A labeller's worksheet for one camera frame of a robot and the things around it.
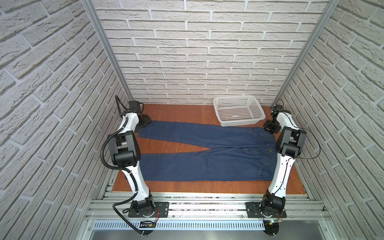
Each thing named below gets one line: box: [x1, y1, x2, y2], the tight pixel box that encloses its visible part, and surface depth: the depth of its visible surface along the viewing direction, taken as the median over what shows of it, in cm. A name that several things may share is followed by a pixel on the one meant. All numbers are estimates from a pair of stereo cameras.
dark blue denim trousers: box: [137, 121, 278, 182], surface depth 94 cm
